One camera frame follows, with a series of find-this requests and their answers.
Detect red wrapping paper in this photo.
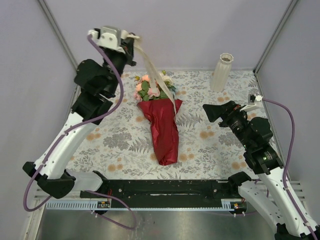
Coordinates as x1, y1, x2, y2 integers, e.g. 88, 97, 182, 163
137, 98, 183, 166

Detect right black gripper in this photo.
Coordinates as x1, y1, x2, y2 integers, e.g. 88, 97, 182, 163
202, 99, 252, 149

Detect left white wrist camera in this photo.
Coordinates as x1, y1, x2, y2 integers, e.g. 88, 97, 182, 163
87, 26, 129, 54

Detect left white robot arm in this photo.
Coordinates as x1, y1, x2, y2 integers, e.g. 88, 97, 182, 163
22, 29, 141, 199

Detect floral table mat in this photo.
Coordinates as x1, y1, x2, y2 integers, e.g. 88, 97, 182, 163
67, 70, 259, 180

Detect cream ribbon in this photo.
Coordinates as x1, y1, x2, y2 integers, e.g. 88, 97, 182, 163
134, 36, 177, 114

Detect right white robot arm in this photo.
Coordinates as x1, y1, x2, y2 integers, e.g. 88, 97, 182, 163
202, 96, 320, 240

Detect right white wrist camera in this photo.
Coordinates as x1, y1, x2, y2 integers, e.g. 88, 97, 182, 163
240, 94, 263, 112

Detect white slotted cable duct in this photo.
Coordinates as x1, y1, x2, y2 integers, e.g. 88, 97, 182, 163
45, 198, 234, 212

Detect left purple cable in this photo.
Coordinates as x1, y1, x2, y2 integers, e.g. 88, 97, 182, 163
23, 34, 138, 230

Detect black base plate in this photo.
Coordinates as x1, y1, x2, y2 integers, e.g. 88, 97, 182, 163
96, 180, 241, 206

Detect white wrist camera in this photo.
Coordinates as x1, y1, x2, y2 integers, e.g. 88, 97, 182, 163
240, 94, 263, 112
87, 26, 129, 54

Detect white ribbed vase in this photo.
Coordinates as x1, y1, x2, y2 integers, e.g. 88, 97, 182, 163
210, 53, 234, 92

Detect left aluminium frame post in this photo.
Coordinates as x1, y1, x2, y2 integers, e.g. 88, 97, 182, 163
37, 0, 84, 77

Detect artificial flower bunch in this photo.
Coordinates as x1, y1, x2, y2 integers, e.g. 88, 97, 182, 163
133, 70, 176, 102

